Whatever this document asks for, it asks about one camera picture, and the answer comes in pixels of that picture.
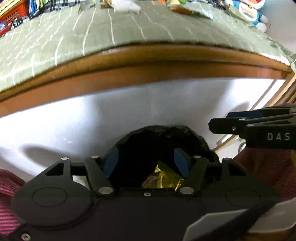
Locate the orange potato sticks bag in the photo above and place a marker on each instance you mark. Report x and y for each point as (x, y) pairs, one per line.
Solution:
(191, 8)

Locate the black trash bag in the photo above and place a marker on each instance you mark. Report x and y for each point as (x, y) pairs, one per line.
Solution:
(141, 150)

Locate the black white plaid blanket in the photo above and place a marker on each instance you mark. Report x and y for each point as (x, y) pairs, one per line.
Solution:
(49, 6)

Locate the wooden bed frame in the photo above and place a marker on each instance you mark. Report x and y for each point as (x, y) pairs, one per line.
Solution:
(136, 65)

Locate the white crumpled tissue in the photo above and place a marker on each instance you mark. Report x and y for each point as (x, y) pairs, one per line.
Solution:
(125, 6)

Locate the red plastic basket left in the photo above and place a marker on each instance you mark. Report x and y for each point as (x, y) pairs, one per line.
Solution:
(13, 9)

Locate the green grid bed sheet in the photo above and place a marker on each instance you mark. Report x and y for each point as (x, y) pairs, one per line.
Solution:
(60, 36)

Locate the blue Doraemon plush toy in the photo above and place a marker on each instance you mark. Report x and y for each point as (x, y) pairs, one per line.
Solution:
(248, 11)

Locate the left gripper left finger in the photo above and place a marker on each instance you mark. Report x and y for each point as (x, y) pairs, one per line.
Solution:
(99, 169)

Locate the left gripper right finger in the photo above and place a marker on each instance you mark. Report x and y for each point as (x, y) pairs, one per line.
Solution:
(192, 169)

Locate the gold foil snack wrapper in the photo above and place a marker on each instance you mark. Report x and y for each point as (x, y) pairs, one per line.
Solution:
(163, 177)

